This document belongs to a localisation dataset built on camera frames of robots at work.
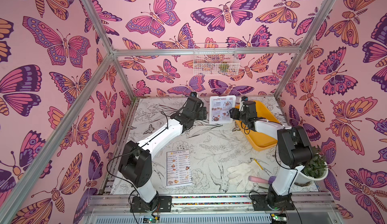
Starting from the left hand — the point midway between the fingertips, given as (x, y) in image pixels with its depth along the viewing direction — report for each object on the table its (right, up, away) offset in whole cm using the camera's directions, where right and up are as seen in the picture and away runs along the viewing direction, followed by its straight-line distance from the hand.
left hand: (201, 109), depth 86 cm
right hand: (+23, 0, +13) cm, 26 cm away
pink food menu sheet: (+13, +1, +11) cm, 17 cm away
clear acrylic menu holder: (+21, +2, +9) cm, 23 cm away
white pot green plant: (+52, -28, -18) cm, 61 cm away
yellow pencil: (+33, -32, 0) cm, 46 cm away
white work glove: (+21, -36, -3) cm, 42 cm away
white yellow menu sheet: (-13, -35, -1) cm, 37 cm away
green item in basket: (+14, +26, +6) cm, 30 cm away
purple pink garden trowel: (+31, -38, -7) cm, 50 cm away
